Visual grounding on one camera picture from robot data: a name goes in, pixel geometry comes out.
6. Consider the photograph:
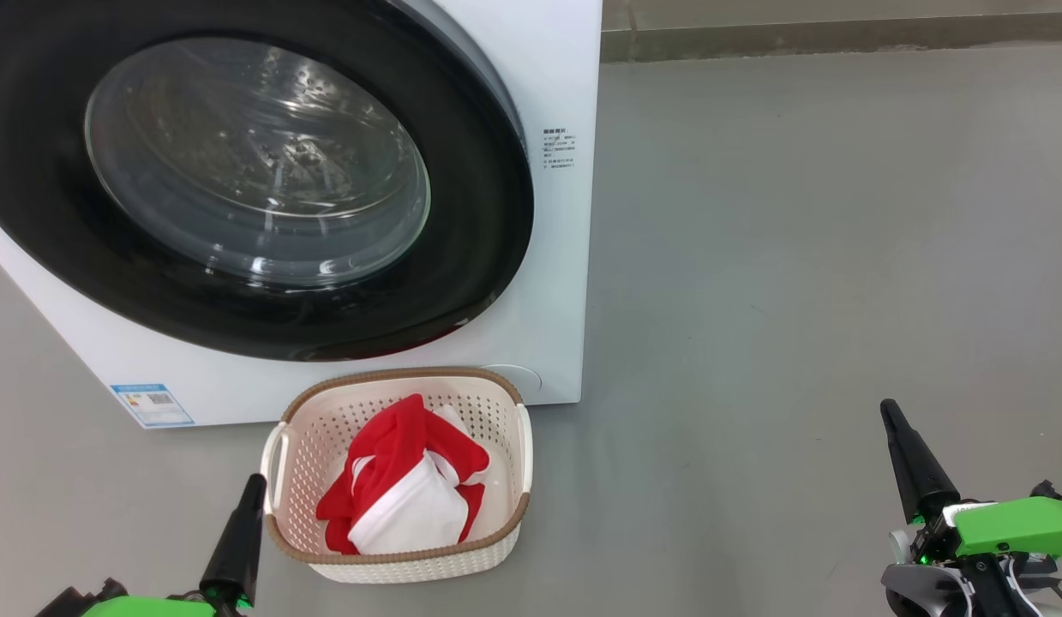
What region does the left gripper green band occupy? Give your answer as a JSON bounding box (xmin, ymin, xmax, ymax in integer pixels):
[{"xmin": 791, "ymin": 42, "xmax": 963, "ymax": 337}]
[{"xmin": 79, "ymin": 472, "xmax": 268, "ymax": 617}]

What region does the round drain filter cover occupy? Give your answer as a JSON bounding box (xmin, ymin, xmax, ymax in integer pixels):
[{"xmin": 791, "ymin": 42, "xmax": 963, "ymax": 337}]
[{"xmin": 479, "ymin": 366, "xmax": 543, "ymax": 399}]

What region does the white front-load washing machine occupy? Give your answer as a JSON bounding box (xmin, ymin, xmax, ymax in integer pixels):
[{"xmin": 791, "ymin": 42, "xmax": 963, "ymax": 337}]
[{"xmin": 0, "ymin": 0, "xmax": 604, "ymax": 430}]

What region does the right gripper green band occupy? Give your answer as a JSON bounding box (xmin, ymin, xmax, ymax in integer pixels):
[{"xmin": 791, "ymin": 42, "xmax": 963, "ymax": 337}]
[{"xmin": 879, "ymin": 398, "xmax": 1062, "ymax": 617}]

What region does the blue energy label sticker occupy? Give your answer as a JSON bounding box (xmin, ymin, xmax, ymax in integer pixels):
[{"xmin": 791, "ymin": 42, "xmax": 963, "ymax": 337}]
[{"xmin": 111, "ymin": 383, "xmax": 196, "ymax": 429}]

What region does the cream perforated laundry basket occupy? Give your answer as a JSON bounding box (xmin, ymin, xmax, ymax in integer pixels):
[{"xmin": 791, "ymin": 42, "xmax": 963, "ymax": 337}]
[{"xmin": 260, "ymin": 366, "xmax": 534, "ymax": 586}]

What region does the red and white garment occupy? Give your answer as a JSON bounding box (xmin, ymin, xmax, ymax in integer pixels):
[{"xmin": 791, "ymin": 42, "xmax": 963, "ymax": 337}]
[{"xmin": 315, "ymin": 393, "xmax": 492, "ymax": 556}]

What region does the black glass washing machine door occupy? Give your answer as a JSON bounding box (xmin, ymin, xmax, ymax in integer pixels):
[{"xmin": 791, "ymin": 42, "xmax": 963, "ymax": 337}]
[{"xmin": 0, "ymin": 0, "xmax": 537, "ymax": 363}]

